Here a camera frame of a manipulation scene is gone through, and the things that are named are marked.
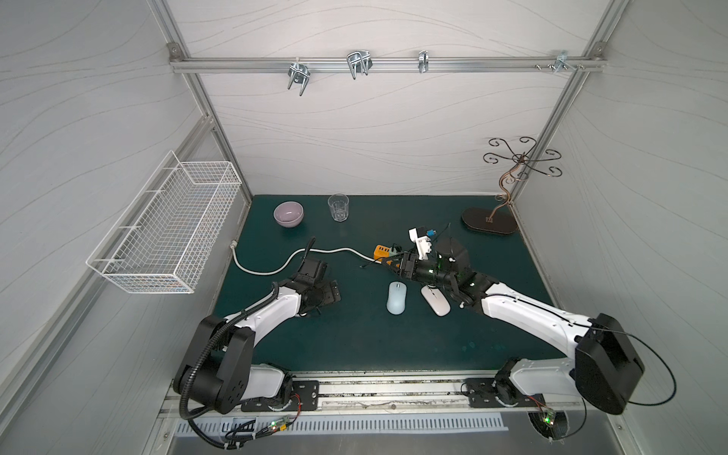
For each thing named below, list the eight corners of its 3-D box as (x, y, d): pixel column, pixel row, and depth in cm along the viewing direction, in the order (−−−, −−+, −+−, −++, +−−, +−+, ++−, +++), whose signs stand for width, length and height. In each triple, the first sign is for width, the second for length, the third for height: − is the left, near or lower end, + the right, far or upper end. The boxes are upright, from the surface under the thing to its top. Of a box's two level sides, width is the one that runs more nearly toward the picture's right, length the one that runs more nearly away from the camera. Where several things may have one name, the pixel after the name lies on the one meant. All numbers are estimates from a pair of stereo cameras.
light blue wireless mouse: (387, 314, 90) (387, 310, 88) (386, 285, 96) (386, 281, 94) (408, 314, 90) (409, 310, 88) (405, 285, 96) (406, 282, 94)
